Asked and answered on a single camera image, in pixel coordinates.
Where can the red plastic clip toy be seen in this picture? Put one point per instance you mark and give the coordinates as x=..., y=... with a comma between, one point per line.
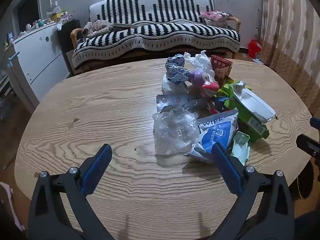
x=215, y=109

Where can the red bag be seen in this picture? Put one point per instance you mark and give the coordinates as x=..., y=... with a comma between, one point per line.
x=255, y=47

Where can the pink cloth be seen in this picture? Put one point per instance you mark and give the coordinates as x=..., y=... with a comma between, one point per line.
x=8, y=200

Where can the wooden frame sofa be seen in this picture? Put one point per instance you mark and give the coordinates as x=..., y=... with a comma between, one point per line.
x=75, y=33

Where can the torn green carton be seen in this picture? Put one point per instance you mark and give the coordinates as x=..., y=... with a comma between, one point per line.
x=252, y=107

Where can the row of small toiletries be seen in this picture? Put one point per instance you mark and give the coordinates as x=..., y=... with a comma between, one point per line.
x=35, y=26

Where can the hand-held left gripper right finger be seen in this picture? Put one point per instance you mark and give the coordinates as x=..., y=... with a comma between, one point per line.
x=227, y=170

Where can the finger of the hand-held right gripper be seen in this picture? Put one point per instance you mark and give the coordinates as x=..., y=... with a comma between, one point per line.
x=315, y=123
x=307, y=143

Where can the pink plush cushion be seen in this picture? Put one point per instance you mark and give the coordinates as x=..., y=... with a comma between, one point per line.
x=216, y=17

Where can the silver foil wrapper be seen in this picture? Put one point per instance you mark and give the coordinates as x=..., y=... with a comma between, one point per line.
x=175, y=70

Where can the white plastic bag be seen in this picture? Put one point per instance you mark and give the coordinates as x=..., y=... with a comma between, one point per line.
x=202, y=60

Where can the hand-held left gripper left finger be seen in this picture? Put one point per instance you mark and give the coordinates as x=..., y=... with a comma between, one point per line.
x=97, y=170

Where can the silver blister pack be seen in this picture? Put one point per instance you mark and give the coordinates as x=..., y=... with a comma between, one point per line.
x=172, y=101

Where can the green snack wrapper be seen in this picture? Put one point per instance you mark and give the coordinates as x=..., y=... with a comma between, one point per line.
x=226, y=88

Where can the clear plastic bag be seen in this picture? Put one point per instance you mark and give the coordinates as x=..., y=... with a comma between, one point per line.
x=172, y=130

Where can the red round toy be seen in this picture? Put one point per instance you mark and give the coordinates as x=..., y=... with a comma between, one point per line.
x=208, y=88

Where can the beige patterned curtain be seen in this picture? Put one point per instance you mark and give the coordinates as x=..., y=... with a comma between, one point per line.
x=290, y=30

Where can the blue wipes packet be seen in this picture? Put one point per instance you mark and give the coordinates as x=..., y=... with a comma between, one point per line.
x=217, y=132

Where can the red cardboard box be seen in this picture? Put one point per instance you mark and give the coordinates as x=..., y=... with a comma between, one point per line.
x=221, y=67

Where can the purple round toy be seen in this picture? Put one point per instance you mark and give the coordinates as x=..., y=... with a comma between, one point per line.
x=196, y=76

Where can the brown crumpled clothes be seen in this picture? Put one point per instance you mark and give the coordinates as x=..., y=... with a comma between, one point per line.
x=96, y=28

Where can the blue paper sheet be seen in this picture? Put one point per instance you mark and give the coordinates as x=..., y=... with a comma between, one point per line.
x=257, y=60

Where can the white drawer cabinet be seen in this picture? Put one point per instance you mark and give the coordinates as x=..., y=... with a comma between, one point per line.
x=42, y=60

